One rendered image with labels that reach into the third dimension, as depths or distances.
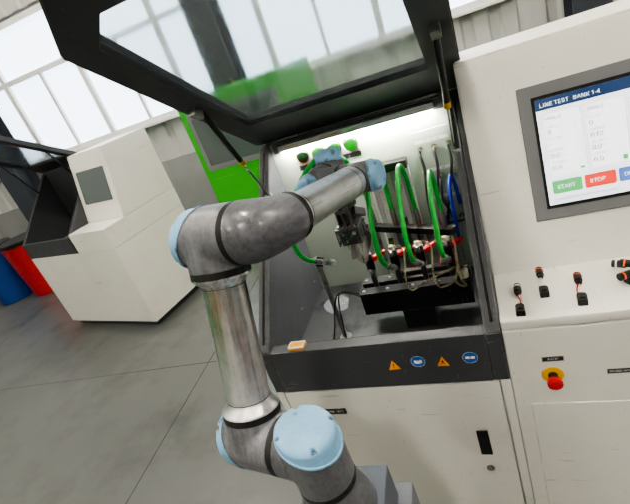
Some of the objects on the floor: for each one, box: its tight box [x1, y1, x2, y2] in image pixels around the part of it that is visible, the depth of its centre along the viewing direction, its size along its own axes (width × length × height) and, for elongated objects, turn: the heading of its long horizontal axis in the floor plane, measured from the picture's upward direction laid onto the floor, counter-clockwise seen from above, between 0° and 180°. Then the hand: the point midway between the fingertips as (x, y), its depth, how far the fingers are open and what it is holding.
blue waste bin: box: [0, 237, 33, 305], centre depth 606 cm, size 60×60×77 cm
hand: (363, 258), depth 136 cm, fingers closed
